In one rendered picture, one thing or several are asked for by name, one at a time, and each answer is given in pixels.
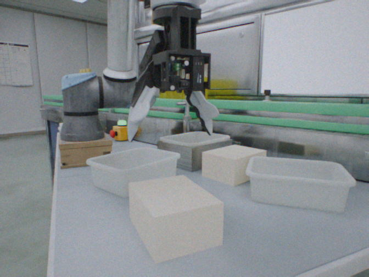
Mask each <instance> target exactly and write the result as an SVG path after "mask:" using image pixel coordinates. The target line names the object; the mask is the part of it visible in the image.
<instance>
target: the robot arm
mask: <svg viewBox="0 0 369 277"><path fill-rule="evenodd" d="M135 3H136V0H108V67H107V68H106V69H105V70H104V71H103V76H97V74H96V72H90V73H79V74H70V75H65V76H63V77H62V79H61V90H62V95H63V108H64V120H63V124H62V127H61V131H60V139H61V140H62V141H67V142H86V141H95V140H100V139H103V138H104V137H105V135H104V129H103V127H102V123H101V122H100V119H99V114H98V109H107V108H123V109H126V108H130V111H129V115H128V123H127V135H128V140H129V141H130V142H132V140H133V139H134V137H135V135H136V134H137V132H138V128H139V125H140V123H141V122H142V121H143V120H144V118H145V117H146V115H147V113H148V112H149V109H150V108H151V107H152V106H153V105H154V103H155V101H156V97H155V93H156V88H160V93H165V92H166V91H176V92H177V93H182V90H188V93H187V97H186V101H187V102H188V104H189V105H190V106H192V107H193V108H194V109H195V113H196V116H197V117H198V118H199V119H200V122H201V125H202V128H203V129H204V130H205V131H206V132H207V133H208V135H209V136H211V135H212V134H213V120H212V118H216V117H218V116H219V111H218V110H217V108H216V107H215V106H214V105H213V104H211V103H209V102H208V101H207V100H206V98H205V89H210V75H211V53H202V52H201V49H197V24H198V23H199V20H200V19H202V9H200V0H150V8H151V10H152V11H153V23H154V24H155V25H158V26H163V27H164V30H155V31H154V33H153V36H152V38H151V40H150V43H149V45H148V47H147V50H146V52H145V54H144V56H143V59H142V61H141V63H140V66H139V70H140V73H141V75H140V76H139V77H137V76H136V72H135V71H134V70H133V69H132V66H133V41H134V28H135ZM204 64H208V81H206V82H204ZM155 87H156V88H155Z"/></svg>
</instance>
